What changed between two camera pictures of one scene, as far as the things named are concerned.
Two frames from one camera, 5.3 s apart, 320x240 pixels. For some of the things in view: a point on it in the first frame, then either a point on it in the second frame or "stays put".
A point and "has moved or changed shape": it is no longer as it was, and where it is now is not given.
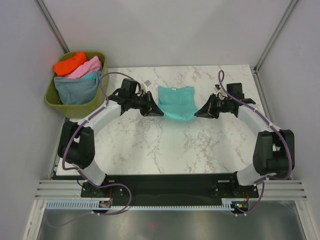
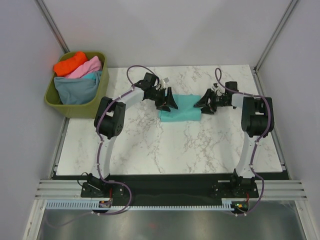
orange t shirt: (63, 67) stays put
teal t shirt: (177, 103) has moved or changed shape
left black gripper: (150, 109) to (168, 99)
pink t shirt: (93, 64) stays put
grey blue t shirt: (81, 91) stays put
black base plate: (169, 189) stays put
